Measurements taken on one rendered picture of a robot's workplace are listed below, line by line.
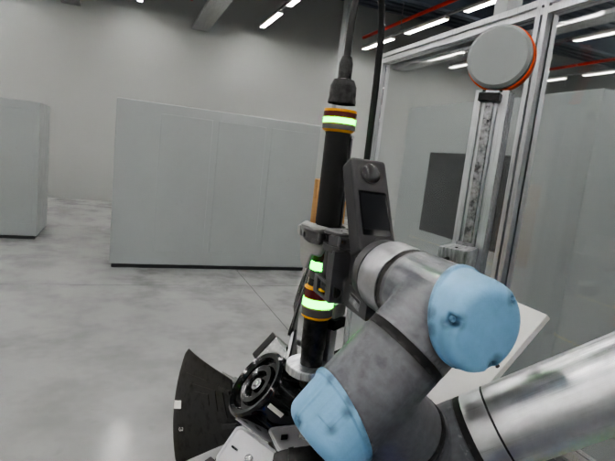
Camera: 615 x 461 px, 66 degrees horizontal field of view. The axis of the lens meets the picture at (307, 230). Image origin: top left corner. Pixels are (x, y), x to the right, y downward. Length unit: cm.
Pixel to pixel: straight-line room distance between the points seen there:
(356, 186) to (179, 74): 1250
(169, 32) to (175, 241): 773
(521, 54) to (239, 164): 528
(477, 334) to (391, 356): 7
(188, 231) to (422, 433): 595
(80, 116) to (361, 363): 1257
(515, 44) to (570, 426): 100
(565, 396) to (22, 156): 762
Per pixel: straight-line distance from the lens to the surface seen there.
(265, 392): 77
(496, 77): 130
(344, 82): 64
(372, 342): 39
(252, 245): 650
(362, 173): 54
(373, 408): 38
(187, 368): 109
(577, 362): 47
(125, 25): 1308
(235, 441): 83
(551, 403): 47
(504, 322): 39
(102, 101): 1284
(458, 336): 37
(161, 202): 621
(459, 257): 118
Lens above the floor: 158
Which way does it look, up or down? 9 degrees down
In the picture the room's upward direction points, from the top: 6 degrees clockwise
